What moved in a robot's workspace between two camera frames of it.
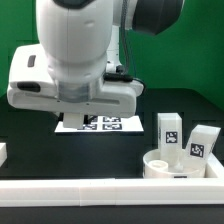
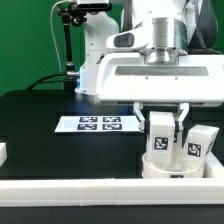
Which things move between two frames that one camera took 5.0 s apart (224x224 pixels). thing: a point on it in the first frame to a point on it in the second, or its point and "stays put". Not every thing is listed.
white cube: (73, 120) to (161, 137)
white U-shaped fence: (207, 190) stays put
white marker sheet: (104, 124) stays put
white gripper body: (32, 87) to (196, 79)
